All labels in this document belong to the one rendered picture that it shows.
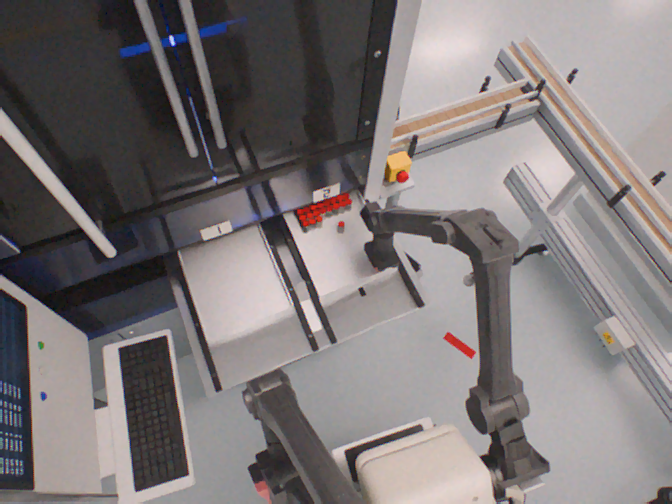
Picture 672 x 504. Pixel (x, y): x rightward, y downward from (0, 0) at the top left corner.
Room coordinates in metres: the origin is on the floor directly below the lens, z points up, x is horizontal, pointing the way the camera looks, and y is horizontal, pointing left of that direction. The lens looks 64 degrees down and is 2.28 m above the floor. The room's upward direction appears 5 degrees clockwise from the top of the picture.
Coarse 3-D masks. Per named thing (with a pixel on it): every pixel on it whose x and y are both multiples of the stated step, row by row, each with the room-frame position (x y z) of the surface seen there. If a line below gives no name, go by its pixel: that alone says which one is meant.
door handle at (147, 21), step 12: (132, 0) 0.61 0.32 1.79; (144, 0) 0.61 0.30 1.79; (144, 12) 0.61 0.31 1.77; (144, 24) 0.61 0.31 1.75; (156, 36) 0.61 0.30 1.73; (156, 48) 0.61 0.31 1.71; (156, 60) 0.61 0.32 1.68; (168, 72) 0.61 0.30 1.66; (168, 84) 0.61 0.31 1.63; (168, 96) 0.61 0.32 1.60; (180, 108) 0.61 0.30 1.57; (180, 120) 0.61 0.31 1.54; (192, 144) 0.61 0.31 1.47; (192, 156) 0.61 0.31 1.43
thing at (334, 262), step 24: (288, 216) 0.80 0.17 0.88; (336, 216) 0.82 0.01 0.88; (360, 216) 0.83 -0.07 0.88; (312, 240) 0.72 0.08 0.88; (336, 240) 0.73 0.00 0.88; (360, 240) 0.74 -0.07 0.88; (312, 264) 0.64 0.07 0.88; (336, 264) 0.65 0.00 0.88; (360, 264) 0.66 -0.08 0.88; (336, 288) 0.56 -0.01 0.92
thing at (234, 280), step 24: (216, 240) 0.69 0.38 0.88; (240, 240) 0.70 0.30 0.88; (264, 240) 0.70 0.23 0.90; (192, 264) 0.60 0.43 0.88; (216, 264) 0.61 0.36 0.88; (240, 264) 0.62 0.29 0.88; (264, 264) 0.63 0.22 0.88; (192, 288) 0.52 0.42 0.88; (216, 288) 0.53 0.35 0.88; (240, 288) 0.54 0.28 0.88; (264, 288) 0.55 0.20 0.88; (216, 312) 0.46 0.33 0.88; (240, 312) 0.47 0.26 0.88; (264, 312) 0.47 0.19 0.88; (216, 336) 0.38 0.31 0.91
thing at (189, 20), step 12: (180, 0) 0.63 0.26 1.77; (192, 12) 0.64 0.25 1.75; (192, 24) 0.64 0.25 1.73; (192, 36) 0.63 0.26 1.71; (192, 48) 0.64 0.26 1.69; (204, 60) 0.64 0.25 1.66; (204, 72) 0.64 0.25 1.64; (204, 84) 0.63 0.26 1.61; (204, 96) 0.64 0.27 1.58; (216, 108) 0.64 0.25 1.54; (216, 120) 0.64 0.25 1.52; (216, 132) 0.63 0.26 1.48
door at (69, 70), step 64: (0, 0) 0.58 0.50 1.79; (64, 0) 0.62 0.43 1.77; (128, 0) 0.66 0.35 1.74; (0, 64) 0.56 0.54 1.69; (64, 64) 0.60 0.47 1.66; (128, 64) 0.64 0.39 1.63; (64, 128) 0.57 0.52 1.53; (128, 128) 0.62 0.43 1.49; (192, 128) 0.68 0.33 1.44; (0, 192) 0.49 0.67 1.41; (128, 192) 0.59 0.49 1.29; (192, 192) 0.65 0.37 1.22
